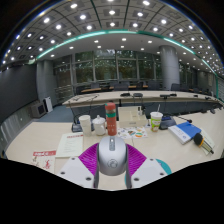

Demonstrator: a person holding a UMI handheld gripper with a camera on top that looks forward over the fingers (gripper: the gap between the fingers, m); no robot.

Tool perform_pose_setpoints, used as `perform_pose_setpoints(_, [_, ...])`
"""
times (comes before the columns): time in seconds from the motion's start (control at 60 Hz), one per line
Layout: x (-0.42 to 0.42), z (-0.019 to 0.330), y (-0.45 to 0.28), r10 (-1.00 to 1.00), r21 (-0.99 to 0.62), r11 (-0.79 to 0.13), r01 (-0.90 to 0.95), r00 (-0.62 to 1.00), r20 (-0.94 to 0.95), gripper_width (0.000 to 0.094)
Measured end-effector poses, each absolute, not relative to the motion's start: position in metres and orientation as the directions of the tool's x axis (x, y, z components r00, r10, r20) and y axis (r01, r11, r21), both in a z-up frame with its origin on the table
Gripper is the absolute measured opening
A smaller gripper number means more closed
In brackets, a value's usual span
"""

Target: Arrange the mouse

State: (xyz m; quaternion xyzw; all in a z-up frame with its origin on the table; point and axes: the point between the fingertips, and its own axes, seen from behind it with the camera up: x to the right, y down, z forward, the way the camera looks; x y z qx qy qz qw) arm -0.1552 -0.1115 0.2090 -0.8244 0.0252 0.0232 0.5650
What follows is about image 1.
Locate white paper cup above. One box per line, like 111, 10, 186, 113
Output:
78, 114, 93, 137

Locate red bottle with green band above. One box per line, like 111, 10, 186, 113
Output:
104, 102, 118, 137

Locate black gooseneck desk microphone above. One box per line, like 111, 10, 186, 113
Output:
68, 99, 84, 133

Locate green-printed paper cup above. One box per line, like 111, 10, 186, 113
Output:
149, 111, 164, 133

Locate colourful printed leaflet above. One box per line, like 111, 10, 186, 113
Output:
116, 125, 149, 140

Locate black handheld microphone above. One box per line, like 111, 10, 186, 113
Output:
193, 132, 215, 155

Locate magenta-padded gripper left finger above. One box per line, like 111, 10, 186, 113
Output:
57, 143, 100, 190

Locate cream paper booklet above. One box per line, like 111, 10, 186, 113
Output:
55, 132, 85, 159

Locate grey desk microphone base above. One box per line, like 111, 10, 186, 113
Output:
159, 115, 193, 131

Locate white standing appliance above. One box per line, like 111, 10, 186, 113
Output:
43, 96, 54, 114

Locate white cardboard box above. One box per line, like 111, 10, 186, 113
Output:
117, 105, 148, 129

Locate silver computer mouse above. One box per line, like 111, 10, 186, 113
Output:
96, 135, 128, 177

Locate long curved conference table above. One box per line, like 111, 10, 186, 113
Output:
61, 89, 223, 111

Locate ceiling lights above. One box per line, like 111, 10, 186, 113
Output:
3, 0, 223, 68

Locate dark office chairs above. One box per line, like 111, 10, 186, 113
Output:
74, 79, 216, 98

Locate red fan-print booklet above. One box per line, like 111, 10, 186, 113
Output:
31, 149, 58, 174

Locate blue and white book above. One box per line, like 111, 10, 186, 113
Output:
168, 121, 203, 145

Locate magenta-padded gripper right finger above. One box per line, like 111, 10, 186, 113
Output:
125, 143, 167, 190

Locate grey floor cabinet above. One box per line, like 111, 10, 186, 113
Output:
30, 101, 48, 119

